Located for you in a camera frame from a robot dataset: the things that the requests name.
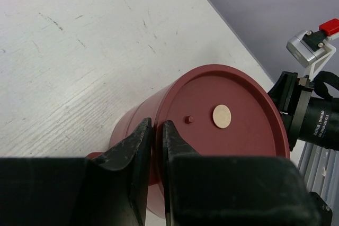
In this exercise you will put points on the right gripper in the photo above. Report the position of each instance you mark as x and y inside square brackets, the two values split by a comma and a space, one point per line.
[291, 95]

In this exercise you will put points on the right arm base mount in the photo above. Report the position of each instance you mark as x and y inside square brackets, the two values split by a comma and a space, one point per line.
[324, 210]

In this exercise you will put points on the aluminium frame rail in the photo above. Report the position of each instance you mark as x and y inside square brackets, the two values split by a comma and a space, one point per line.
[319, 168]

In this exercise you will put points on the dark red lid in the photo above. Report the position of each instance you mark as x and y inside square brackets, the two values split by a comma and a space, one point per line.
[219, 110]

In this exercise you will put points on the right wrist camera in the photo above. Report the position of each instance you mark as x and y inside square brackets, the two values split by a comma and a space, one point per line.
[314, 49]

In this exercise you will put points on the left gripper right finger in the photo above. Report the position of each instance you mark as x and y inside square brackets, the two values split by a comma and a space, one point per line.
[231, 190]

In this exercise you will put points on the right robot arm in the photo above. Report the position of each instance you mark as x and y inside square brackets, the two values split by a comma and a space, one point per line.
[308, 111]

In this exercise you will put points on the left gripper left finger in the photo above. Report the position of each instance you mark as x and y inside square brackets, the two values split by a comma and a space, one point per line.
[109, 189]

